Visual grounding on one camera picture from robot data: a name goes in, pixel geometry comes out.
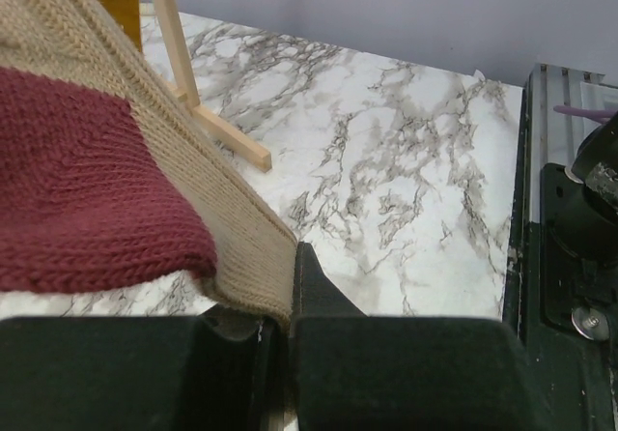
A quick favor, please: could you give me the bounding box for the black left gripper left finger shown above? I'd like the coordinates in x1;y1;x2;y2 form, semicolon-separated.
1;306;280;430

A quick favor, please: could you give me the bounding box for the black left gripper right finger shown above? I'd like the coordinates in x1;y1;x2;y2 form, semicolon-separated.
290;243;551;430

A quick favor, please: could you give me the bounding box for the maroon cream striped sock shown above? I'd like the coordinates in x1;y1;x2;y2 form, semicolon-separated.
1;0;297;329

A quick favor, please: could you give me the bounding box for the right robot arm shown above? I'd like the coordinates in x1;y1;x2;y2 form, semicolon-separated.
571;116;617;265

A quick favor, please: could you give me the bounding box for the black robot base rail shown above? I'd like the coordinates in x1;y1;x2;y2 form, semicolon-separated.
502;64;617;430

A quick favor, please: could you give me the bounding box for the wooden clothes rack frame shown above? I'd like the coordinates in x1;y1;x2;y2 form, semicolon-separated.
152;0;272;172

